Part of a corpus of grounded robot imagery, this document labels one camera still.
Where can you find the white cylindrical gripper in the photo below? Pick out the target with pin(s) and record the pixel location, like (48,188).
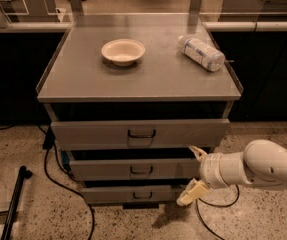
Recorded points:
(210,170)

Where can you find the grey drawer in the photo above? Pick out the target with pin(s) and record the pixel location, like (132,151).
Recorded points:
(139,134)
(135,194)
(135,169)

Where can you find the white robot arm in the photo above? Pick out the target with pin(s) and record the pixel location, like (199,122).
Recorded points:
(262,164)

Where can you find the grey top drawer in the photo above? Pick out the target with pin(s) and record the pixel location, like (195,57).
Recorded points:
(139,134)

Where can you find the grey bottom drawer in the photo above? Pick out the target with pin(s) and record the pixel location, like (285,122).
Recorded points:
(135,194)

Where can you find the grey drawer cabinet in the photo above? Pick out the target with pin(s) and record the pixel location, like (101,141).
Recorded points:
(81,85)

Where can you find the clear plastic water bottle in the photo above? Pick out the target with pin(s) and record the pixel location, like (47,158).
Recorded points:
(202,53)

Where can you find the white paper bowl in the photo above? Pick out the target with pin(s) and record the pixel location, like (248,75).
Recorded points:
(123,52)

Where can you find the black metal floor bar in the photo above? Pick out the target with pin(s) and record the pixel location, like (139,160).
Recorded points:
(23,174)

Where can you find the white horizontal rail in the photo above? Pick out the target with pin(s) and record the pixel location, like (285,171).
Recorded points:
(209,26)

